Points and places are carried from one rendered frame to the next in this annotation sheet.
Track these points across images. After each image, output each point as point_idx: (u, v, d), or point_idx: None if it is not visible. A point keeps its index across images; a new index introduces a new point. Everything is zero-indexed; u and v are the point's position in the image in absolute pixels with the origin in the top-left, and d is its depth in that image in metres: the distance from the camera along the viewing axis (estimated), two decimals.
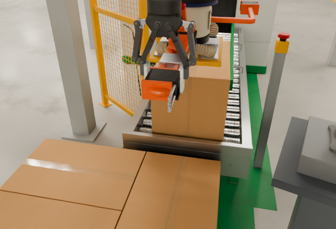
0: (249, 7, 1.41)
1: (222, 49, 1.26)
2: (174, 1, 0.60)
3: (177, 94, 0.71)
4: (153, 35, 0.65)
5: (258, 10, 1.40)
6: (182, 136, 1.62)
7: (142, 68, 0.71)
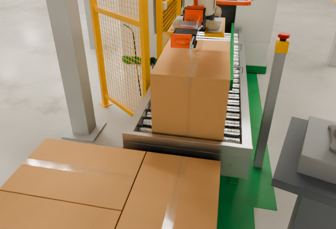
0: None
1: (224, 26, 1.58)
2: None
3: (195, 44, 1.03)
4: None
5: None
6: (182, 136, 1.62)
7: None
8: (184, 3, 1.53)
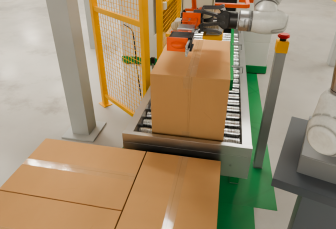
0: None
1: None
2: None
3: (191, 48, 1.04)
4: None
5: None
6: (182, 136, 1.62)
7: None
8: (183, 5, 1.54)
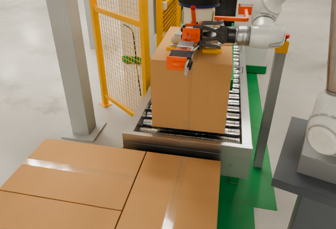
0: (245, 8, 1.76)
1: None
2: None
3: (190, 66, 1.07)
4: None
5: None
6: (183, 124, 1.58)
7: None
8: (183, 19, 1.57)
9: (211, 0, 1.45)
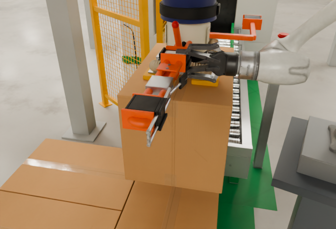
0: (251, 21, 1.35)
1: None
2: None
3: (161, 124, 0.66)
4: None
5: (261, 24, 1.34)
6: (166, 179, 1.17)
7: None
8: (167, 37, 1.17)
9: (204, 13, 1.04)
